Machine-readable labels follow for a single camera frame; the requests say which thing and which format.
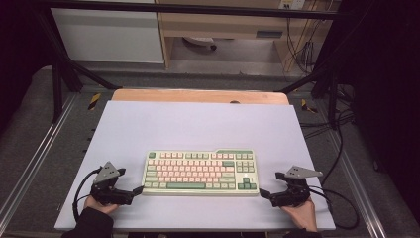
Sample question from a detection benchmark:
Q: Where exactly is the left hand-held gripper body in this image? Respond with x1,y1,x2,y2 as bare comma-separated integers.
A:
90,161,135,206

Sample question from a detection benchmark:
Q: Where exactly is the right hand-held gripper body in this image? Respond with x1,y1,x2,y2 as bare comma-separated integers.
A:
268,165,324,208

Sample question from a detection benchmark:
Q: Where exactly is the person's left hand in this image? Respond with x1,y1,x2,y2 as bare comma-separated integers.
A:
83,194,120,215

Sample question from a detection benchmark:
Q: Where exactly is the person's right hand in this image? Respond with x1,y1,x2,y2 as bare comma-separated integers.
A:
280,196,319,232

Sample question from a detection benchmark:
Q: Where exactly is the yellow clamp right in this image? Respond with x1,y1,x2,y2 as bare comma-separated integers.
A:
300,98,319,114

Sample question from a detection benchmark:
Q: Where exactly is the yellow clamp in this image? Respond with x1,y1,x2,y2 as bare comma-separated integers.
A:
300,98,319,114
86,92,102,111

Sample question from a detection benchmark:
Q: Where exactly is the yellow clamp left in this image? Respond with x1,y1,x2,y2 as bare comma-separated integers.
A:
86,92,102,111

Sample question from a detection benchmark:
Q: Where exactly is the black metal stand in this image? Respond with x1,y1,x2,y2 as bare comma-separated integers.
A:
278,59,342,131
33,9,124,124

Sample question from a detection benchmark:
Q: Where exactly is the wooden table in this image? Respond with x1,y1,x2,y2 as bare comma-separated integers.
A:
111,88,290,106

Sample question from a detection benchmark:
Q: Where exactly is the white round device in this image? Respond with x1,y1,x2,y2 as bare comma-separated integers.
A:
182,36,218,52

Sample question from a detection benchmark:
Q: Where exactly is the light wooden desk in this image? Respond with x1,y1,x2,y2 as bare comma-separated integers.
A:
155,0,341,69

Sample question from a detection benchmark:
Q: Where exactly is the black metal crossbar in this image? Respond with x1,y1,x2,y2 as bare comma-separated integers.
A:
33,0,350,20

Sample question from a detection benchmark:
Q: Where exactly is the left hand-held gripper black cable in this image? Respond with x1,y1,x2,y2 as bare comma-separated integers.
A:
71,167,102,223

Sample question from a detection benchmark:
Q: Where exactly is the hand-held gripper black cable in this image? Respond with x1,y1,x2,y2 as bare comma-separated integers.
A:
71,167,102,223
308,184,361,230

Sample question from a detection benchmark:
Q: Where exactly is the black floor cable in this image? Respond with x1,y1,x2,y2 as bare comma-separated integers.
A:
298,120,335,140
320,108,357,186

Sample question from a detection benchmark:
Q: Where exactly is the right hand-held gripper black cable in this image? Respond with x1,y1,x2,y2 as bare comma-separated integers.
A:
308,184,361,230

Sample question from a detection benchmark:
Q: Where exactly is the aluminium rail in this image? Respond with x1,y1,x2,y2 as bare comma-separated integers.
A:
329,132,388,238
0,93,79,217

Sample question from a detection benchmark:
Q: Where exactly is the hanging cable bundle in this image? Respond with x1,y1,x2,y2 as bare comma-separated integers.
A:
284,18,319,74

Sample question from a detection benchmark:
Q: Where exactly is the white wall socket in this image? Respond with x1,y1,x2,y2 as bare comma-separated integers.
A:
277,0,307,11

